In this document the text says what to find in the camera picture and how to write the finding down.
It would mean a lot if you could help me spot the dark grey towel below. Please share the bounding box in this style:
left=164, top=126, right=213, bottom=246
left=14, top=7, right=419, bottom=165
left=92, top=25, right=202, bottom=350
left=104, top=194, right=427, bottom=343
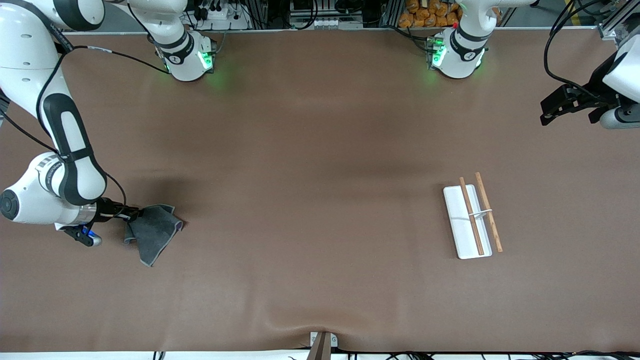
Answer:
left=124, top=204, right=185, bottom=267

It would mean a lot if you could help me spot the white rack with wooden rods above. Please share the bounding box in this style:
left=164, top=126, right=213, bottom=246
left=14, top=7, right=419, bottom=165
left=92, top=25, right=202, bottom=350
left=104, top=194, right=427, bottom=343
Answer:
left=442, top=171, right=504, bottom=260

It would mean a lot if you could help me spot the orange packaged items pile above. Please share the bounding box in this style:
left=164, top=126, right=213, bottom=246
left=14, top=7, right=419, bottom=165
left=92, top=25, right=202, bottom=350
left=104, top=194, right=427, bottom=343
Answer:
left=398, top=0, right=463, bottom=28

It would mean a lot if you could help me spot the brown table mat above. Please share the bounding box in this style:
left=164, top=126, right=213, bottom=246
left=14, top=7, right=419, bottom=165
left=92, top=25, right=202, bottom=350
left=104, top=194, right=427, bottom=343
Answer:
left=0, top=27, right=640, bottom=353

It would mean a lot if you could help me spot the white power strip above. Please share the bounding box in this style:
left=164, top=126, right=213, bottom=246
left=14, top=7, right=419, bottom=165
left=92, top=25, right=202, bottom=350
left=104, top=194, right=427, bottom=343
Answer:
left=190, top=0, right=252, bottom=31

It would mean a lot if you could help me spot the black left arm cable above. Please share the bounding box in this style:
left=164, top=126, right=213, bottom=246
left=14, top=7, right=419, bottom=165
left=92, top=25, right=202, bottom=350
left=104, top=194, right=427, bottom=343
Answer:
left=544, top=0, right=603, bottom=101

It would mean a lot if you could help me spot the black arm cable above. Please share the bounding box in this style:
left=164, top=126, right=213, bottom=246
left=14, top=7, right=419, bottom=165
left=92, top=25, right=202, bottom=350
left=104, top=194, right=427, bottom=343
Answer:
left=544, top=0, right=603, bottom=101
left=0, top=44, right=173, bottom=221

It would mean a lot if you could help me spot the aluminium frame profile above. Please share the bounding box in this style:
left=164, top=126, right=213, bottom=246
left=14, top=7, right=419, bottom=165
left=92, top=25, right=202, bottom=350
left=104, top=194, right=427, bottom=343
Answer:
left=597, top=0, right=640, bottom=41

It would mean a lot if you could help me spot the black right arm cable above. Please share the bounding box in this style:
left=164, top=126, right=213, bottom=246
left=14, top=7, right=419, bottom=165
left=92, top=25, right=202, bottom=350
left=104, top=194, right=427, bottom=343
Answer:
left=0, top=44, right=173, bottom=221

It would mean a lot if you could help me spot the aluminium frame post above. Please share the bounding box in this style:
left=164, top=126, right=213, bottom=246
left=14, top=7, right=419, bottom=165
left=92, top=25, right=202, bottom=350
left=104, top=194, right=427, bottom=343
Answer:
left=250, top=0, right=273, bottom=28
left=380, top=0, right=403, bottom=28

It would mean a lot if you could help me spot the grey camera mount pole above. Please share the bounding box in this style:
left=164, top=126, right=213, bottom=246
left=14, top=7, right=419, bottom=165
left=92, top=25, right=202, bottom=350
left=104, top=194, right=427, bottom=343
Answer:
left=306, top=331, right=339, bottom=360

